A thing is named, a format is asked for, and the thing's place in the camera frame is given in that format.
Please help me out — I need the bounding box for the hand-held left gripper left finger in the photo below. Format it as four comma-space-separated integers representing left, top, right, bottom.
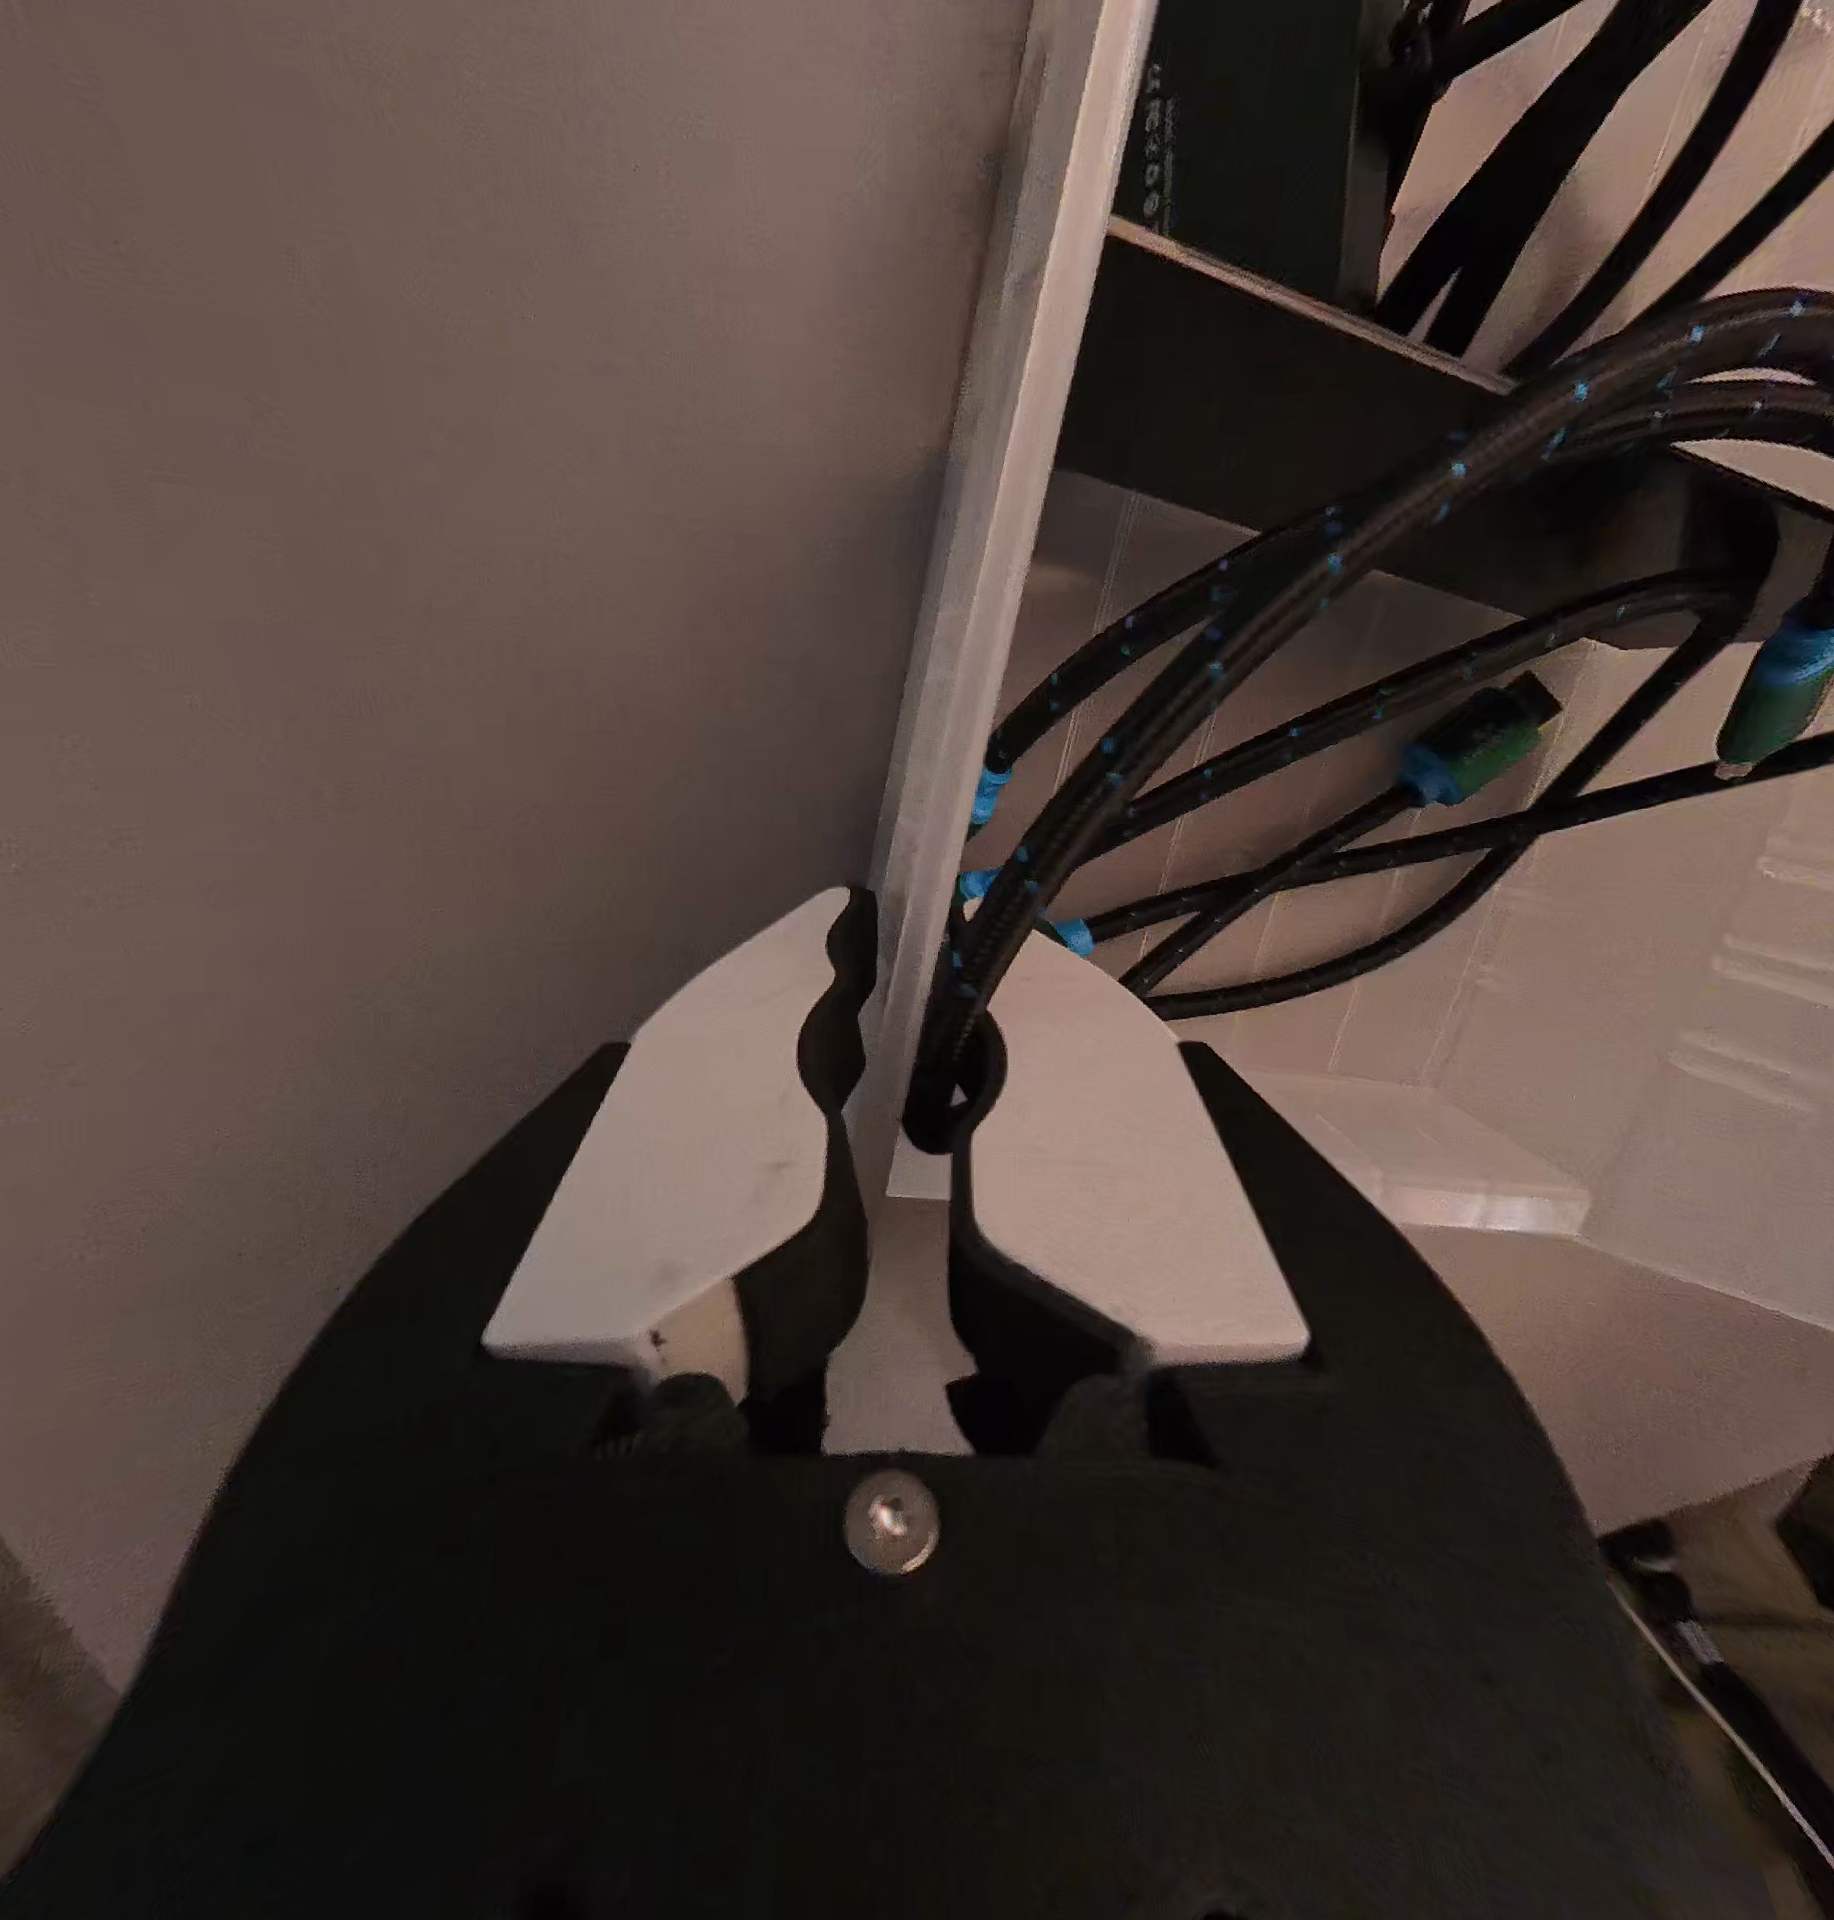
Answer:
482, 885, 878, 1453

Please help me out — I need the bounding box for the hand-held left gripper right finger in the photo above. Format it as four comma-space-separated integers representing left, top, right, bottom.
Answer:
909, 960, 1314, 1453

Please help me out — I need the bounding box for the clear plastic compartment bin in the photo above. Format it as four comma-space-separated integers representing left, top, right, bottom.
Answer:
868, 0, 1834, 1248

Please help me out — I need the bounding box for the HDMI switch box with cable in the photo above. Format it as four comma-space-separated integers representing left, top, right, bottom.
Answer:
1059, 0, 1834, 654

